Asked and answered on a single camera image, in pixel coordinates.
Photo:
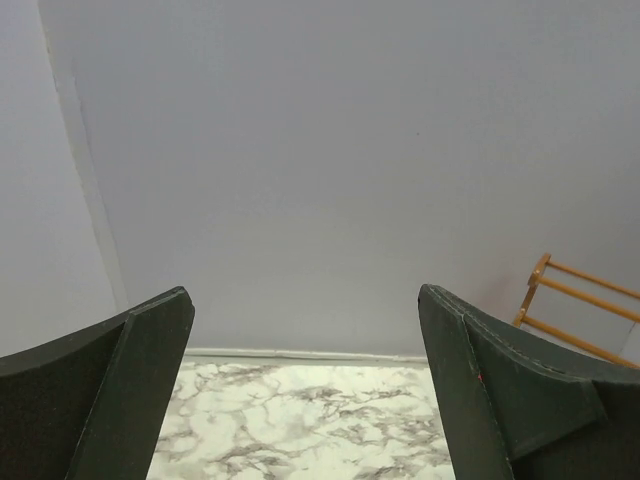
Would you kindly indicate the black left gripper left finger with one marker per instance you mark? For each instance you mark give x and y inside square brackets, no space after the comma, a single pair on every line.
[90,404]

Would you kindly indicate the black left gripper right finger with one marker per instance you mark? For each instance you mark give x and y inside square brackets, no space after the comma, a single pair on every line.
[515,406]

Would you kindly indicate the wooden two-tier rack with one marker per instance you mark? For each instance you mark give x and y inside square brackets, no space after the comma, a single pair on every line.
[581,311]

